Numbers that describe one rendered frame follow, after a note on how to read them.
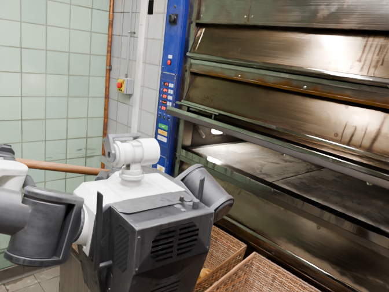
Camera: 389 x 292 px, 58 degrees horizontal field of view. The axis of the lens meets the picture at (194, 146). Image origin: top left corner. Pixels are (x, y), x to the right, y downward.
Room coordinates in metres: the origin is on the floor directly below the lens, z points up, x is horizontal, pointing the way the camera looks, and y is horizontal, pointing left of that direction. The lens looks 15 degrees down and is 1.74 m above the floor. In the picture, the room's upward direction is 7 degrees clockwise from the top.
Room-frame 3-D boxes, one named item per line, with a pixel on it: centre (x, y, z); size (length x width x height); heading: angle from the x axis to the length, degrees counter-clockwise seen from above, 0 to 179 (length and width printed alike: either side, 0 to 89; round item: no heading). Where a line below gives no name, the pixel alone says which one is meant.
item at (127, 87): (2.40, 0.52, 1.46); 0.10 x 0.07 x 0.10; 44
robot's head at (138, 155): (0.82, 0.14, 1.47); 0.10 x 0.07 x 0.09; 129
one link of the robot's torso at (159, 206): (0.77, 0.11, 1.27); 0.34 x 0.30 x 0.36; 129
